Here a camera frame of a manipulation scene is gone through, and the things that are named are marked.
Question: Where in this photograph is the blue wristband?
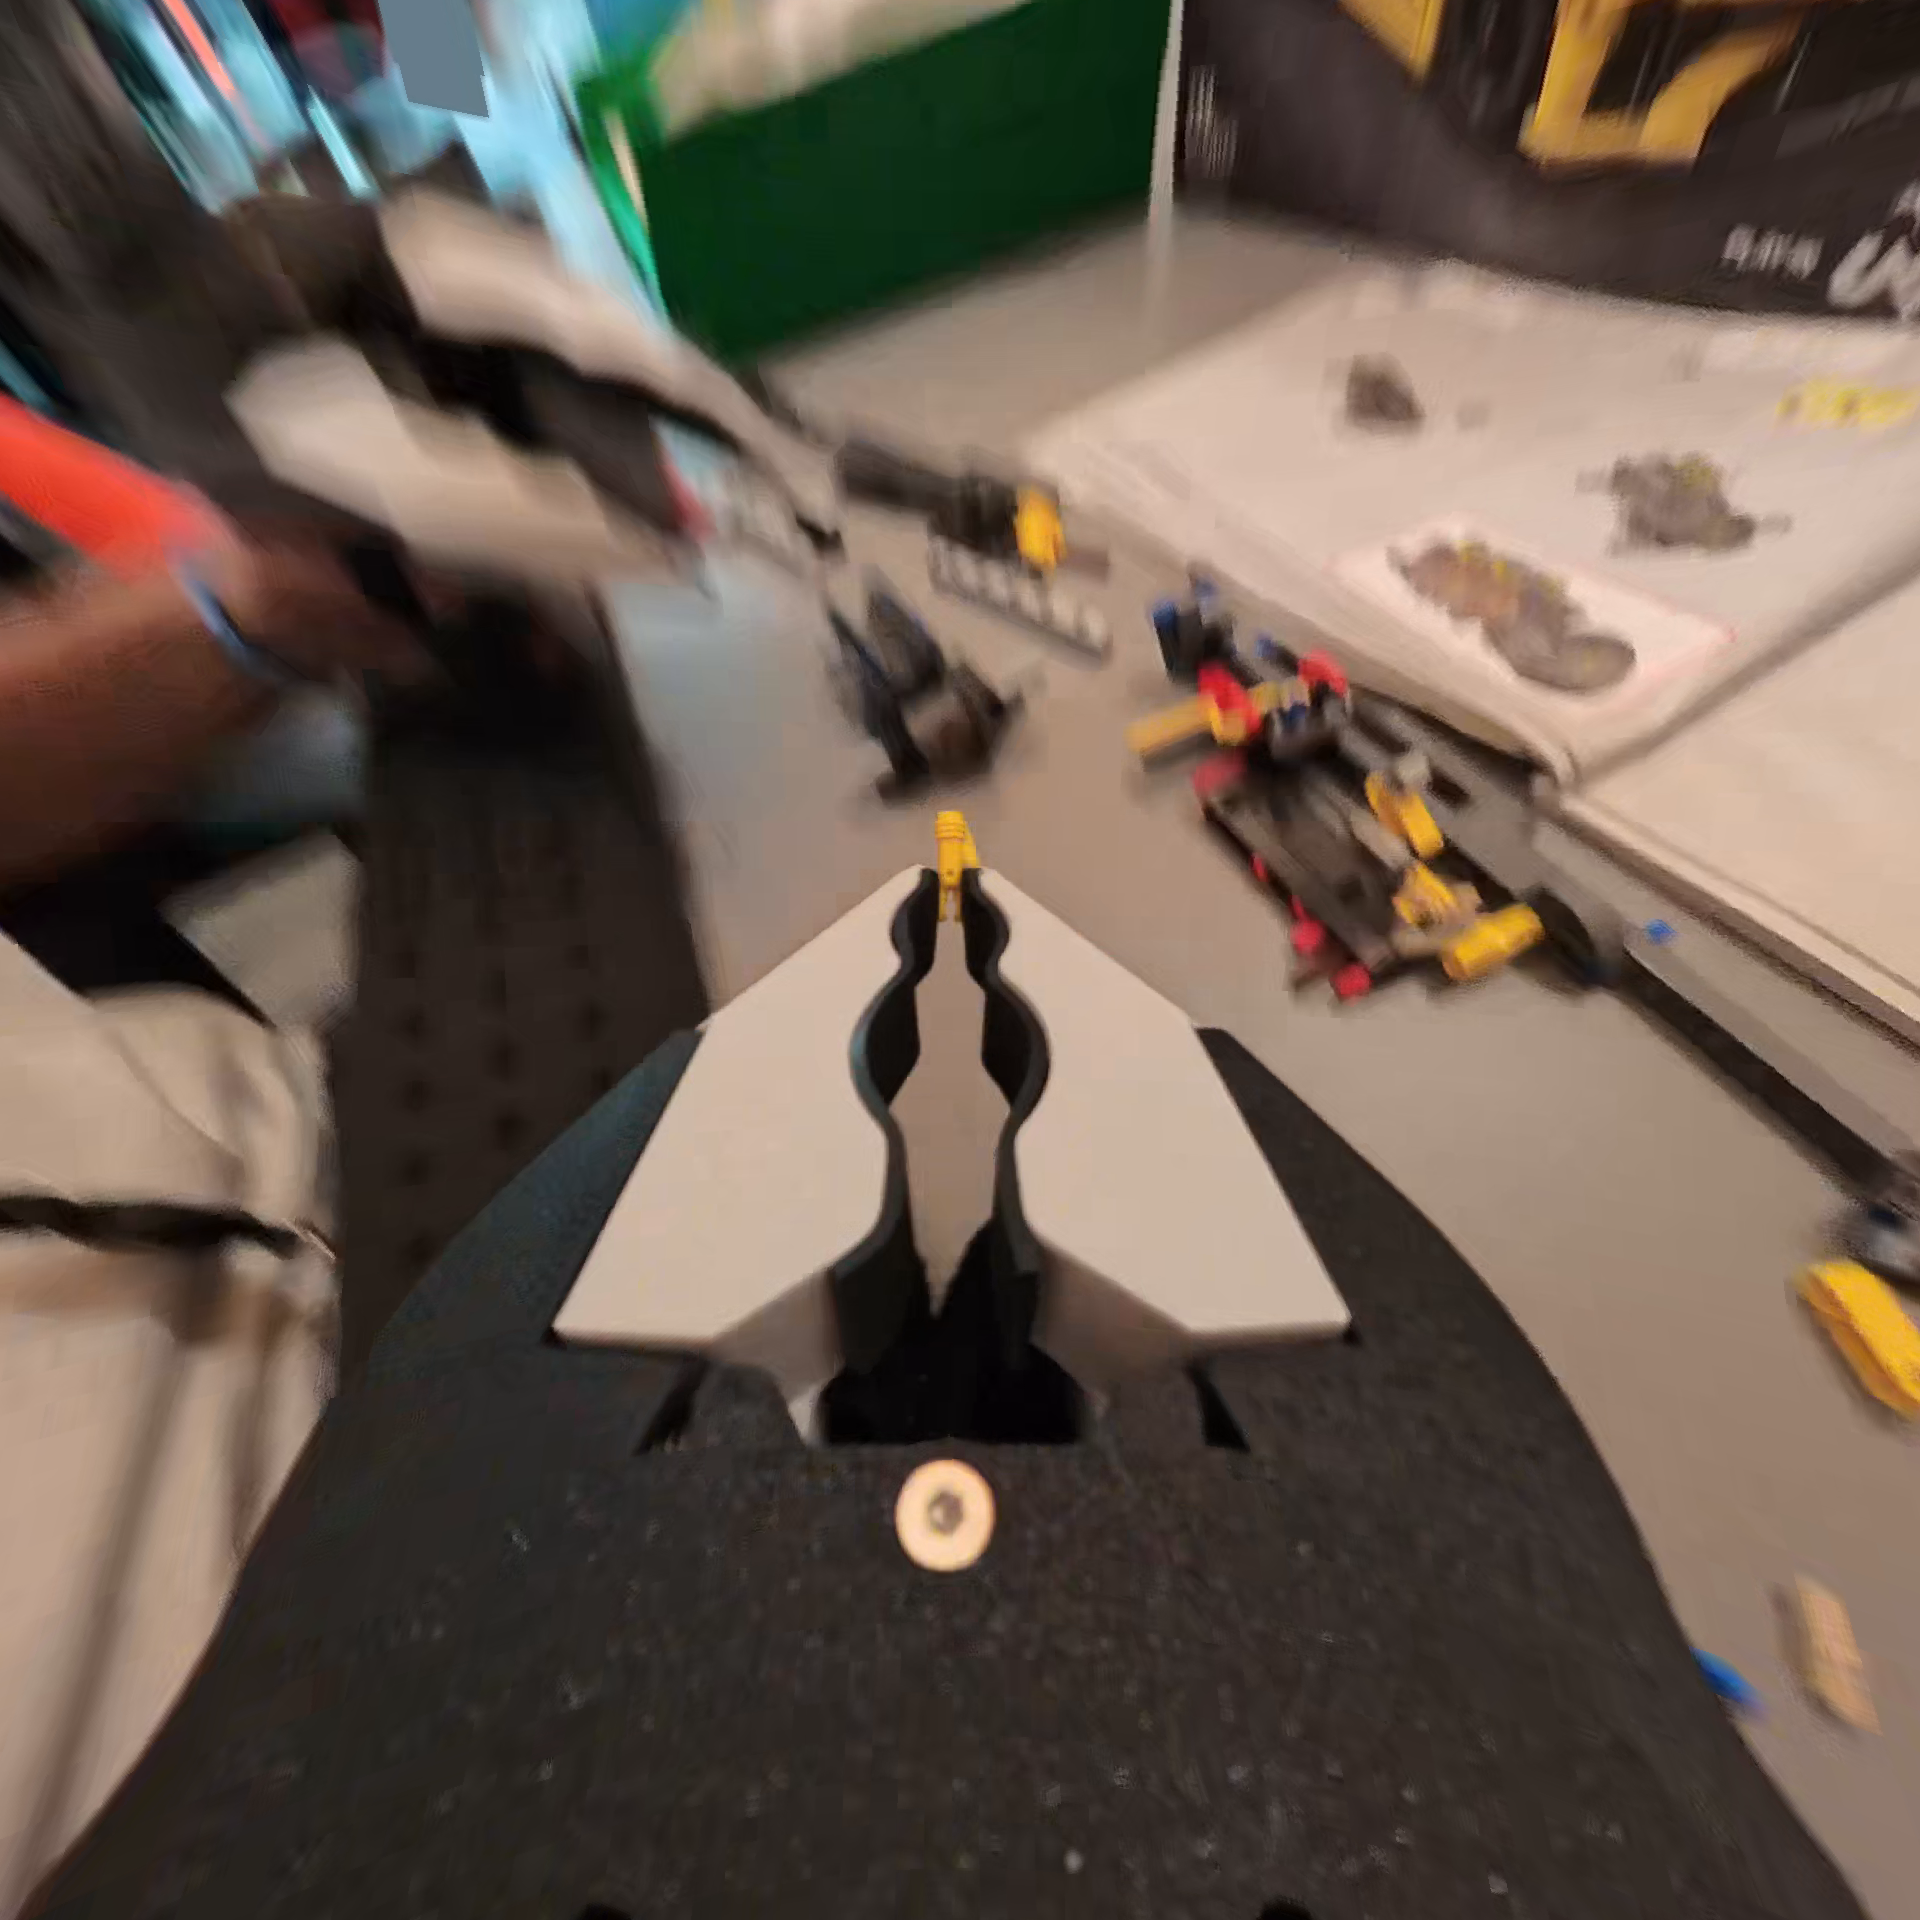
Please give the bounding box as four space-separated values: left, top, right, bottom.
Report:
175 562 278 682

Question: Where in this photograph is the green storage bin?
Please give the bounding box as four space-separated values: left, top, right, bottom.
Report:
576 0 1173 360

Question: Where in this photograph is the yellow lego connector block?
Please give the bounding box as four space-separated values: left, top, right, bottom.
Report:
1792 1258 1920 1420

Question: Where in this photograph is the orange object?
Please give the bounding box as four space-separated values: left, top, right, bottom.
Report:
0 397 227 588

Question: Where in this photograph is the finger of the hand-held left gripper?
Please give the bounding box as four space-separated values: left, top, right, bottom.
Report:
223 337 704 588
375 200 846 538

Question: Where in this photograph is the black lego set box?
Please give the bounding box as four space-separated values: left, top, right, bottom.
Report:
1177 0 1920 324

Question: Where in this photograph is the light grey lego beam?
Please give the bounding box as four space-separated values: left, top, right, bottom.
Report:
920 545 1112 662

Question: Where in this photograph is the lego gear axle assembly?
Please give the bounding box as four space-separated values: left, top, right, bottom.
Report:
825 585 1028 798

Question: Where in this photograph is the grey black lego chassis assembly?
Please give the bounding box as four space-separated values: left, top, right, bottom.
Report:
1125 568 1920 1277

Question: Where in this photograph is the person's left forearm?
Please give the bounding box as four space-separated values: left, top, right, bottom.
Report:
0 576 264 887

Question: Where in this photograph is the person's left hand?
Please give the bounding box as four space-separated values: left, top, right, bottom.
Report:
231 537 444 688

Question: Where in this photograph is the tan lego pin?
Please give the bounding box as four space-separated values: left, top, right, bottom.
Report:
1775 1575 1877 1734

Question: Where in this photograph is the lego instruction booklet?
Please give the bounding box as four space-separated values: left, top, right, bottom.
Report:
1025 270 1920 1050

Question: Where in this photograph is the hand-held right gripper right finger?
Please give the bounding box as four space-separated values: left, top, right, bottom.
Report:
960 863 1355 1424

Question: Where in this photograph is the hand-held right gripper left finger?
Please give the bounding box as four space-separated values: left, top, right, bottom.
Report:
550 863 947 1445

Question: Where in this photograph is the bundle of black lego beams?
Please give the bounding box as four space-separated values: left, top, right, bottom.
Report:
832 434 1112 578

